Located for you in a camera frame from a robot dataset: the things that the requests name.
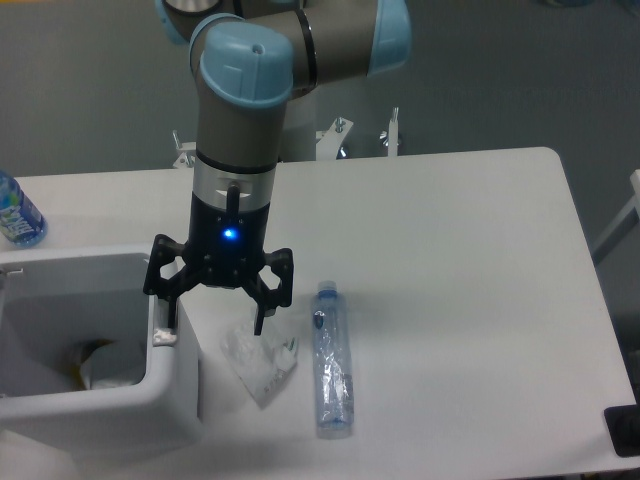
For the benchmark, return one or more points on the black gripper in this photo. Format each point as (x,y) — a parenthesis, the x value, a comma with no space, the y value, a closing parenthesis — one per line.
(222,250)

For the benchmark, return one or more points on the white plastic trash can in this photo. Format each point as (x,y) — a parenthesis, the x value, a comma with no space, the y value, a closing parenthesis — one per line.
(51,299)

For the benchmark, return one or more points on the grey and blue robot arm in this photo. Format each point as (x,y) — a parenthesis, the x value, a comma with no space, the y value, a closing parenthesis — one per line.
(248,58)

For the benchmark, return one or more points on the trash inside the can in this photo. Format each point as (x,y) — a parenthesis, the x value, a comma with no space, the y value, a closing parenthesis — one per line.
(103,364)

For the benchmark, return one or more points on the crumpled white plastic wrapper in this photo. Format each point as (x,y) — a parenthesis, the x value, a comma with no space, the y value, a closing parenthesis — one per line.
(262,362)

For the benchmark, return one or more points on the clear crushed plastic bottle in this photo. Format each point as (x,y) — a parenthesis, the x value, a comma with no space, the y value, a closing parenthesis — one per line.
(332,363)

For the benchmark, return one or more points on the blue labelled water bottle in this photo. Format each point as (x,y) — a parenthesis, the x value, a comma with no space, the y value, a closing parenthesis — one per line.
(22,224)

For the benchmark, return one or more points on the black clamp at table edge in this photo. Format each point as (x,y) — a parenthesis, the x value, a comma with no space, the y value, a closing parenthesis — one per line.
(623,426)

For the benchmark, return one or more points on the white frame at right edge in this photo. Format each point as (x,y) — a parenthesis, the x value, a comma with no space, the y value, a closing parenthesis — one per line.
(620,226)

